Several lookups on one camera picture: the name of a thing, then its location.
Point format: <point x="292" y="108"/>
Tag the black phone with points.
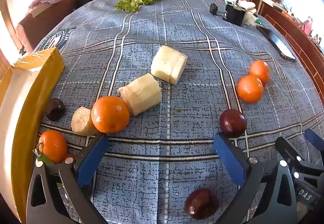
<point x="279" y="44"/>

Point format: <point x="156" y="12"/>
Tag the orange with green leaf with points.
<point x="52" y="146"/>

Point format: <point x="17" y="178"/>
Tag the white plastic object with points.
<point x="249" y="6"/>

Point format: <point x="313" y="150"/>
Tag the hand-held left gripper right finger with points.
<point x="227" y="159"/>

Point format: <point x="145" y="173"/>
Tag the green lettuce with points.
<point x="136" y="0"/>

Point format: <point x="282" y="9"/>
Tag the yellow taped cardboard box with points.
<point x="15" y="112"/>

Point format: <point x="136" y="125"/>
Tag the dark purple plum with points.
<point x="201" y="203"/>
<point x="232" y="122"/>
<point x="55" y="109"/>

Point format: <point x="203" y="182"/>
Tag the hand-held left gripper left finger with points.
<point x="94" y="159"/>

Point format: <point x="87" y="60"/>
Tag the brown armchair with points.
<point x="38" y="26"/>

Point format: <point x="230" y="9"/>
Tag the black electronic device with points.
<point x="234" y="13"/>

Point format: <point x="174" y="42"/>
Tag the wooden cabinet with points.
<point x="303" y="46"/>

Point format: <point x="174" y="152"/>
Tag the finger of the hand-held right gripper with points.
<point x="315" y="139"/>
<point x="288" y="149"/>

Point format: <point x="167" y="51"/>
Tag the small peeled banana piece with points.
<point x="81" y="121"/>

